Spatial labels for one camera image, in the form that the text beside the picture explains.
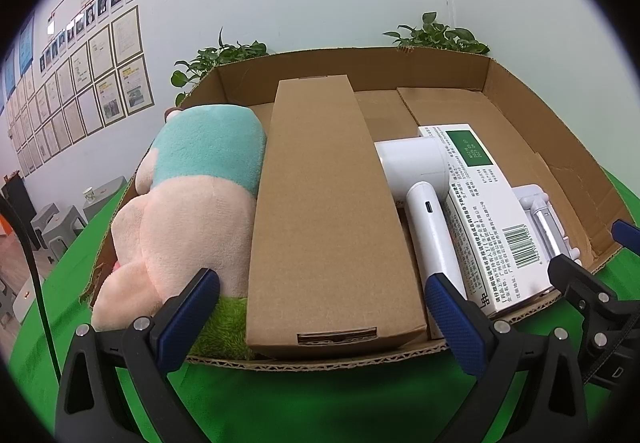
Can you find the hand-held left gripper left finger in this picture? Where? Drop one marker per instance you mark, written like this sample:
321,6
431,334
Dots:
192,313

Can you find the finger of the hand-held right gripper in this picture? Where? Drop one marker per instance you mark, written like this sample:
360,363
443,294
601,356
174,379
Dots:
575,278
627,233

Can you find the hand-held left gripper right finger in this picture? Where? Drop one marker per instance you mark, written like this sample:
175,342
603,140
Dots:
450,318

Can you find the white phone holder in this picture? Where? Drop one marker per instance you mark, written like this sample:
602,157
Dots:
542,223

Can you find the white hair dryer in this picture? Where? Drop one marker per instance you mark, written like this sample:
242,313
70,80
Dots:
430,223

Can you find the pink and teal plush toy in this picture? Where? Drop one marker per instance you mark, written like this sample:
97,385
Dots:
200,203

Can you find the white and green carton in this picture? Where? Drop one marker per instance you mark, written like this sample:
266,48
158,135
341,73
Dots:
480,203

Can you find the large cardboard tray box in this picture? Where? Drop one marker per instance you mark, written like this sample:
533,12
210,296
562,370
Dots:
525,123

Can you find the paper cup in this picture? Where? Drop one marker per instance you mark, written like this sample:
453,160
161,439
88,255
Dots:
89,195

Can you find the long brown cardboard box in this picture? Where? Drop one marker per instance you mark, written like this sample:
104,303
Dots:
325,203

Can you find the black screen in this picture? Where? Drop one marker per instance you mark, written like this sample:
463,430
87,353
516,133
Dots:
17,205

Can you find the bushy potted green plant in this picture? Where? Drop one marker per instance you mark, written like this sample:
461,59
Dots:
225,55

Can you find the small potted green plant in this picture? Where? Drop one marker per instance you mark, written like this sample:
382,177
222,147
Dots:
440,35

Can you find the wall of framed documents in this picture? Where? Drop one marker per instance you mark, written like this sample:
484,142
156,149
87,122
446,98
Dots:
100,88

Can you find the blue wall poster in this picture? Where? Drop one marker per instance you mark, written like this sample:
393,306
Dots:
26,48
9,78

